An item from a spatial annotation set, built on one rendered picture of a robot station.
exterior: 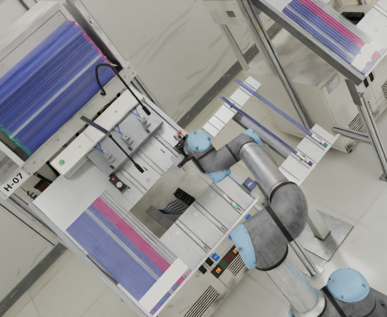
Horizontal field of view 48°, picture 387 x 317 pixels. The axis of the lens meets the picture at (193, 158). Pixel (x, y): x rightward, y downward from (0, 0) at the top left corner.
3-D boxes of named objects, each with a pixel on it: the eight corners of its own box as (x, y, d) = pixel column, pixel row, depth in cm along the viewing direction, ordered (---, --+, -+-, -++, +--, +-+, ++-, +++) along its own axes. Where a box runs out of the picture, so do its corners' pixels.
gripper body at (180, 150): (185, 135, 173) (189, 129, 161) (200, 150, 173) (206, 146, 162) (172, 148, 171) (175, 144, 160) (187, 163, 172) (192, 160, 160)
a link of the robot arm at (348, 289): (384, 304, 138) (372, 283, 130) (348, 327, 139) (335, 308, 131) (360, 277, 148) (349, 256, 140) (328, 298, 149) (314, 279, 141)
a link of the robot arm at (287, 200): (318, 199, 109) (245, 119, 150) (282, 222, 110) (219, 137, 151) (333, 224, 116) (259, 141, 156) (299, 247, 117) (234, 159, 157)
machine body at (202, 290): (275, 250, 253) (226, 187, 217) (195, 345, 239) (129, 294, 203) (211, 209, 304) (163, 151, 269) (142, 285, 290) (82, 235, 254)
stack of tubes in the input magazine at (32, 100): (119, 72, 183) (77, 19, 168) (29, 156, 173) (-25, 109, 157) (107, 68, 193) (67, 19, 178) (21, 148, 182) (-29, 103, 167)
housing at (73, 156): (146, 107, 203) (144, 95, 190) (70, 182, 193) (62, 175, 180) (134, 97, 205) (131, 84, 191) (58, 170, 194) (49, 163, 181)
